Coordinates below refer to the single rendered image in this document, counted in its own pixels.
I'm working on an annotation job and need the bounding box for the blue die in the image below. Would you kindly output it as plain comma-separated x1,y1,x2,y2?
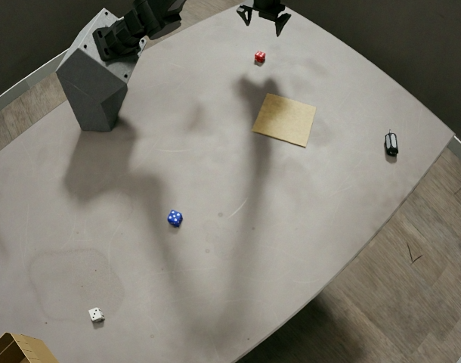
167,209,183,227

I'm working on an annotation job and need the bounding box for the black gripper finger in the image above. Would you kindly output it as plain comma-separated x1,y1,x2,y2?
237,7,252,26
275,13,292,37

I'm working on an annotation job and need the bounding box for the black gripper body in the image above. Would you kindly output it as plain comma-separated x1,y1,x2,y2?
240,0,289,24

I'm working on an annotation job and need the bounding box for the red die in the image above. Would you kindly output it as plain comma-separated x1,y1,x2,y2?
255,51,265,63

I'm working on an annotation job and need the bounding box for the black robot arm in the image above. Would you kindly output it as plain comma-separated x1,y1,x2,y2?
92,0,187,61

